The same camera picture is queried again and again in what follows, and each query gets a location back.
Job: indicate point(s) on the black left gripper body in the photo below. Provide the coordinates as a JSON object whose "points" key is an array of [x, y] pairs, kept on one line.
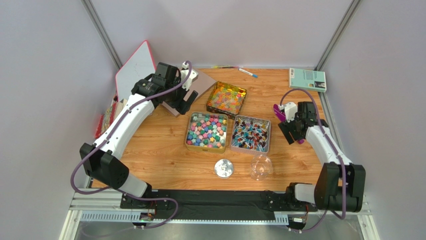
{"points": [[175, 99]]}

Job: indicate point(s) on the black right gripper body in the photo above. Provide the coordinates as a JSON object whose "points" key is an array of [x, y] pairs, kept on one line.
{"points": [[292, 126]]}

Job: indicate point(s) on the purple plastic scoop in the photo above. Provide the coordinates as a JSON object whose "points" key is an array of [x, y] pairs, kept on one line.
{"points": [[278, 113]]}

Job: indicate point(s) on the clear plastic jar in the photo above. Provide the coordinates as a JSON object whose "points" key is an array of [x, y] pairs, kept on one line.
{"points": [[260, 167]]}

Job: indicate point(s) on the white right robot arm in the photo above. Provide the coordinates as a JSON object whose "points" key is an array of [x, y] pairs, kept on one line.
{"points": [[341, 183]]}

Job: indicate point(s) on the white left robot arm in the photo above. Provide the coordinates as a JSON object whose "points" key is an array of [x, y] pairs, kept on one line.
{"points": [[101, 160]]}

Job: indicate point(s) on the gold tin of star candies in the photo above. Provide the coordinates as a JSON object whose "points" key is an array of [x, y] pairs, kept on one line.
{"points": [[207, 132]]}

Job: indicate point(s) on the gold tin of gummy candies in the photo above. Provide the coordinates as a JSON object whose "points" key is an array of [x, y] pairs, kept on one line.
{"points": [[226, 99]]}

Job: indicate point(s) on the brown cardboard sheet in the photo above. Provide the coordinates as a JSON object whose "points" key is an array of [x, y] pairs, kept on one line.
{"points": [[201, 85]]}

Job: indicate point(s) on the pink tin of lollipops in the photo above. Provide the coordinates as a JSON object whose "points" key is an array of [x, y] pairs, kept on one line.
{"points": [[251, 135]]}

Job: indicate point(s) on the white board with red rim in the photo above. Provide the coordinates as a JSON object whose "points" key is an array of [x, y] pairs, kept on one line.
{"points": [[140, 64]]}

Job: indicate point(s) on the teal book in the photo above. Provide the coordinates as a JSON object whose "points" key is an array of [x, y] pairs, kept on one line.
{"points": [[310, 80]]}

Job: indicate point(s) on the yellow pink pen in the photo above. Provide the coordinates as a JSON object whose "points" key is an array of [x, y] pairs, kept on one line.
{"points": [[226, 67]]}

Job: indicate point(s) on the white blue marker pen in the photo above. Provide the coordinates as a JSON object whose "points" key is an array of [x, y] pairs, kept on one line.
{"points": [[248, 73]]}

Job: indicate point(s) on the stack of books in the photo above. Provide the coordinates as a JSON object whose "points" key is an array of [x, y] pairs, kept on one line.
{"points": [[109, 116]]}

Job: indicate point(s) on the silver jar lid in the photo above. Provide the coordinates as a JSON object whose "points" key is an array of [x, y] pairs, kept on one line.
{"points": [[224, 168]]}

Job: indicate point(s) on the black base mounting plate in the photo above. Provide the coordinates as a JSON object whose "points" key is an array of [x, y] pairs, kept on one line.
{"points": [[217, 205]]}

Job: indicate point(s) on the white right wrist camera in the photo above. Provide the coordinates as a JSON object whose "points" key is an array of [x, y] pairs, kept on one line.
{"points": [[289, 110]]}

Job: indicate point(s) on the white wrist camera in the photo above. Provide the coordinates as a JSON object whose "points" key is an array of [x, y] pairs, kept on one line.
{"points": [[289, 110], [189, 75]]}

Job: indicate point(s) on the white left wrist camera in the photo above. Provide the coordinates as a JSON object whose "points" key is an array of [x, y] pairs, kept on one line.
{"points": [[189, 75]]}

